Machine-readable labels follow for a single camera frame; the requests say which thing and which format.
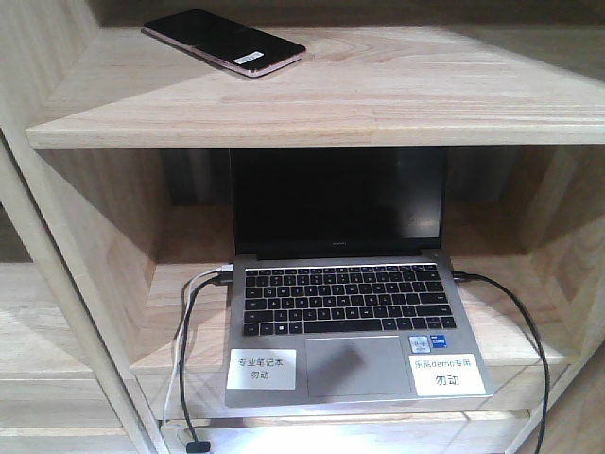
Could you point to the black foldable smartphone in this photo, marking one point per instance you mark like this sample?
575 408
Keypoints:
247 51

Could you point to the silver laptop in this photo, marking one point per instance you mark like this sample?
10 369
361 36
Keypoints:
341 289

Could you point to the wooden low shelf unit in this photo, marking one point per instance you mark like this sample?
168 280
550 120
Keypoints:
145 141

